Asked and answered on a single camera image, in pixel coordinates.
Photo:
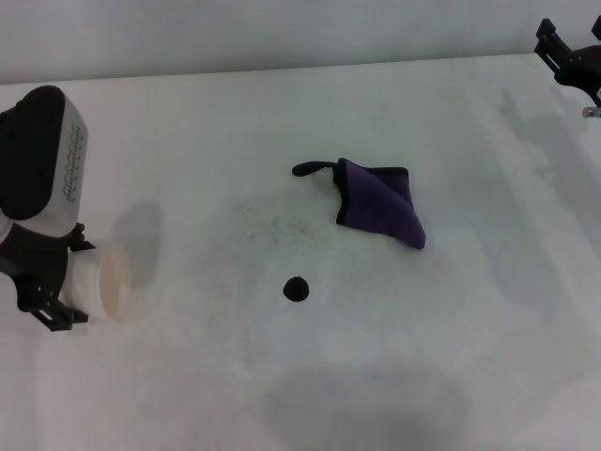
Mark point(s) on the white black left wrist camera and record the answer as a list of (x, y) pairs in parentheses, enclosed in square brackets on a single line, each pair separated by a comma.
[(33, 150)]

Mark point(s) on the black water stain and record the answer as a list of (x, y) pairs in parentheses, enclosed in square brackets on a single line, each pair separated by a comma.
[(296, 289)]

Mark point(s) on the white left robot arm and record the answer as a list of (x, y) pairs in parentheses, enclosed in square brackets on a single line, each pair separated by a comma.
[(4, 231)]

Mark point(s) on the white paper cup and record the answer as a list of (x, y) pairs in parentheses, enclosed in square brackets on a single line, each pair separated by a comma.
[(112, 282)]

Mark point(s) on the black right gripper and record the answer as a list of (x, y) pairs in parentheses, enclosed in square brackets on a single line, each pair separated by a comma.
[(584, 68)]

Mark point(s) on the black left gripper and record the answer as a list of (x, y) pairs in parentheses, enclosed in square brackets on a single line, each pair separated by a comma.
[(37, 260)]

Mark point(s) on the purple rag with black trim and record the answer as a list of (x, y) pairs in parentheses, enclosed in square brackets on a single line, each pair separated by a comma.
[(371, 206)]

